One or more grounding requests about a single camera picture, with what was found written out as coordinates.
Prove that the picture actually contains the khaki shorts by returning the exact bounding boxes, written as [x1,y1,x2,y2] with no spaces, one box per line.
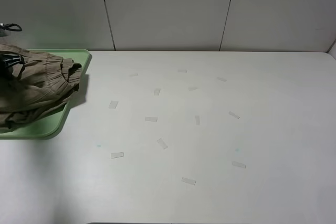
[1,44,82,131]

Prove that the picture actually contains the black white left gripper finger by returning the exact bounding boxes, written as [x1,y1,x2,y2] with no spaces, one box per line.
[1,53,25,73]

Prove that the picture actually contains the green plastic tray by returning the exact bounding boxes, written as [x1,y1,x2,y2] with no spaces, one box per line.
[1,49,92,140]

